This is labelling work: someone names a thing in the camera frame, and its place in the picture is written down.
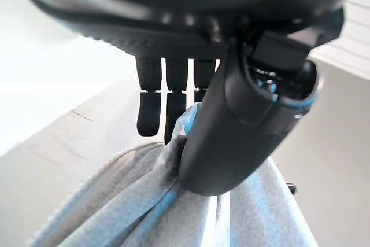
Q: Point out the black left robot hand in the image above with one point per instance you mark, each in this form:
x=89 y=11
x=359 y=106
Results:
x=237 y=108

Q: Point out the light blue cloth garment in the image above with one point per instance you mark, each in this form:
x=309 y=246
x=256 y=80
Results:
x=162 y=200

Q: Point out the small black object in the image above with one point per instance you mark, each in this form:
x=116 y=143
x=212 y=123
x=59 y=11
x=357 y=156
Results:
x=291 y=187

